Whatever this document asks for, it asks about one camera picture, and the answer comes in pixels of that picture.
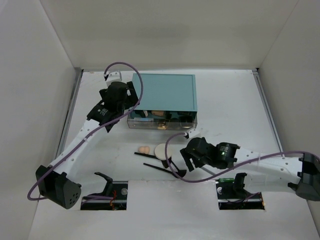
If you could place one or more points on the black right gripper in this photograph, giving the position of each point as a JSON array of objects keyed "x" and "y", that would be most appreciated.
[{"x": 186, "y": 156}]

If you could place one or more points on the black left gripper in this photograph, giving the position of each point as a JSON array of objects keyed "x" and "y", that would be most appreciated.
[{"x": 129, "y": 93}]

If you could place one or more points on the houndstooth eyeliner pen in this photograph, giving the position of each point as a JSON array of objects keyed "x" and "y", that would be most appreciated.
[{"x": 207, "y": 171}]

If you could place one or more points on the clear acrylic drawer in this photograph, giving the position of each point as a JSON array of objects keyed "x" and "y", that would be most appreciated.
[{"x": 169, "y": 122}]

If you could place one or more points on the beige foundation bottle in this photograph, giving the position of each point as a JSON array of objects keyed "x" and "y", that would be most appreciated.
[{"x": 158, "y": 114}]

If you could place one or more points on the black round cosmetic jar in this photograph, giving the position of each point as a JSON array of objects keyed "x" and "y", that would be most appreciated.
[{"x": 186, "y": 120}]

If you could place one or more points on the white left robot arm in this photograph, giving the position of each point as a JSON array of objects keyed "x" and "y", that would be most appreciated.
[{"x": 56, "y": 182}]

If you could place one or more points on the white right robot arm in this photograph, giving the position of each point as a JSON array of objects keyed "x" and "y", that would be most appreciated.
[{"x": 295, "y": 172}]

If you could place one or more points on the black fan makeup brush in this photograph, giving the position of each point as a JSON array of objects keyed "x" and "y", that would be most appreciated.
[{"x": 165, "y": 168}]

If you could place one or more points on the thin black makeup brush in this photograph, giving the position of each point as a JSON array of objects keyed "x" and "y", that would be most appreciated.
[{"x": 145, "y": 155}]

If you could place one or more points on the beige makeup sponge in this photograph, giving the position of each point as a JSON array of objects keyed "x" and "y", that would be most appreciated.
[{"x": 144, "y": 149}]

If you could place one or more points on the teal drawer organizer box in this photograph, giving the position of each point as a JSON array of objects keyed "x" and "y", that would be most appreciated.
[{"x": 168, "y": 92}]

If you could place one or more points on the white round powder puff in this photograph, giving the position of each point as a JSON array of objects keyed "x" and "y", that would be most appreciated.
[{"x": 160, "y": 152}]

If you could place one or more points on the green tube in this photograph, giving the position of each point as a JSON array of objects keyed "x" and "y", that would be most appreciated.
[{"x": 226, "y": 180}]

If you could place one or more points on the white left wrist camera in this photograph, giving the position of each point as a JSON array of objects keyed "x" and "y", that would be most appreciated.
[{"x": 110, "y": 77}]

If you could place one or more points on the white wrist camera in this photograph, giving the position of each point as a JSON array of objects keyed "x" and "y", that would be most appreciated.
[
  {"x": 110, "y": 77},
  {"x": 191, "y": 133}
]

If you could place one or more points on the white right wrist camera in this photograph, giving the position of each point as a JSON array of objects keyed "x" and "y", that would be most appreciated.
[{"x": 191, "y": 133}]

